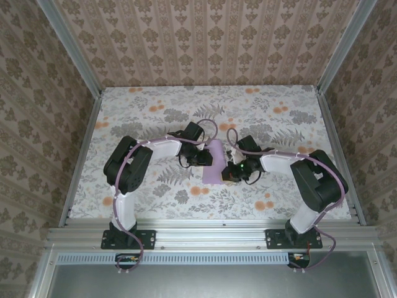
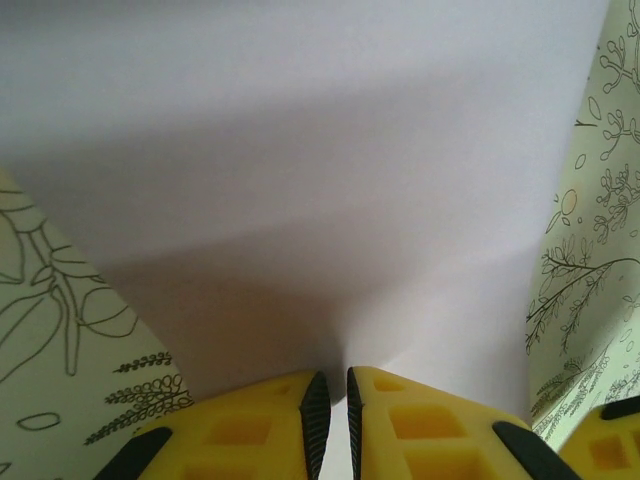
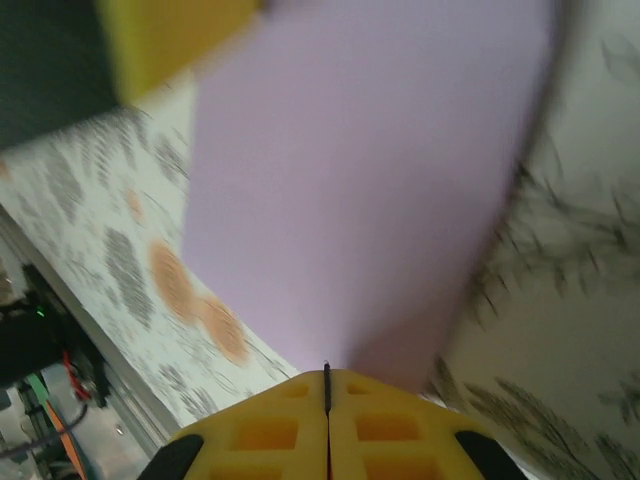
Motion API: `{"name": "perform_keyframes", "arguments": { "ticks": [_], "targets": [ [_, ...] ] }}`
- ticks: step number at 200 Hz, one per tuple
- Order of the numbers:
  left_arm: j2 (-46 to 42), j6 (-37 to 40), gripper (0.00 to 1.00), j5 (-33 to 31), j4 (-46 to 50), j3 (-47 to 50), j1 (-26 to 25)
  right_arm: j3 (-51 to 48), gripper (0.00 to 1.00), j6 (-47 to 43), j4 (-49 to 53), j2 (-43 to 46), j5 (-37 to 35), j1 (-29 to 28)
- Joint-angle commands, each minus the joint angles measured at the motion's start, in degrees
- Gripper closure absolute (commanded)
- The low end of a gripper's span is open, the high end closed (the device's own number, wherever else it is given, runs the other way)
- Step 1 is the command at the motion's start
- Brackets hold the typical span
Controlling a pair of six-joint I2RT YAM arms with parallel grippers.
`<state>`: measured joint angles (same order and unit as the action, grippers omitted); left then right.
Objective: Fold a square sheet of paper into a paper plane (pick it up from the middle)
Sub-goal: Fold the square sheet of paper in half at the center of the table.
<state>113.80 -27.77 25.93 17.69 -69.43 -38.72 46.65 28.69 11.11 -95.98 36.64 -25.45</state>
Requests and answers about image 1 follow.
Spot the grey metal sheet panel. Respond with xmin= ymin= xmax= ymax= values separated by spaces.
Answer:
xmin=46 ymin=251 xmax=382 ymax=298

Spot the floral tablecloth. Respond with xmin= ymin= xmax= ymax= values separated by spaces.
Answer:
xmin=66 ymin=86 xmax=354 ymax=221

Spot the black connector module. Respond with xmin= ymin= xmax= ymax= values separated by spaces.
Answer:
xmin=116 ymin=253 xmax=139 ymax=269
xmin=288 ymin=253 xmax=311 ymax=268

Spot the thin black right gripper cable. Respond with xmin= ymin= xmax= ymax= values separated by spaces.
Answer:
xmin=244 ymin=170 xmax=263 ymax=186

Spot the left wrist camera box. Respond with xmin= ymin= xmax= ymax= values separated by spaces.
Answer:
xmin=168 ymin=121 xmax=206 ymax=146

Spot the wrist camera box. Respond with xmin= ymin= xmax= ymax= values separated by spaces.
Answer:
xmin=168 ymin=121 xmax=206 ymax=146
xmin=237 ymin=135 xmax=261 ymax=153

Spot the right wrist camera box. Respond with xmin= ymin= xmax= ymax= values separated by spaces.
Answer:
xmin=237 ymin=135 xmax=261 ymax=153

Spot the aluminium frame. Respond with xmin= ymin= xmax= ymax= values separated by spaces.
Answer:
xmin=27 ymin=0 xmax=385 ymax=298

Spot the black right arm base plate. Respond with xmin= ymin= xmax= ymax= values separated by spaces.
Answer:
xmin=265 ymin=228 xmax=323 ymax=250

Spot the slotted grey cable duct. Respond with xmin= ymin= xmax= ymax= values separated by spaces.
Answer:
xmin=57 ymin=251 xmax=311 ymax=264

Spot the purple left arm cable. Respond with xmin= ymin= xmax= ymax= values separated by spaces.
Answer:
xmin=112 ymin=119 xmax=220 ymax=276

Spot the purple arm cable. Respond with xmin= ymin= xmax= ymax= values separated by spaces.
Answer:
xmin=225 ymin=127 xmax=349 ymax=274
xmin=112 ymin=119 xmax=220 ymax=276

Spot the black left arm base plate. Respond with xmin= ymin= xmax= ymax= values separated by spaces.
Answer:
xmin=100 ymin=228 xmax=157 ymax=250

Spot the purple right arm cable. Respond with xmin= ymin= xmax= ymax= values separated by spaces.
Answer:
xmin=225 ymin=127 xmax=349 ymax=274

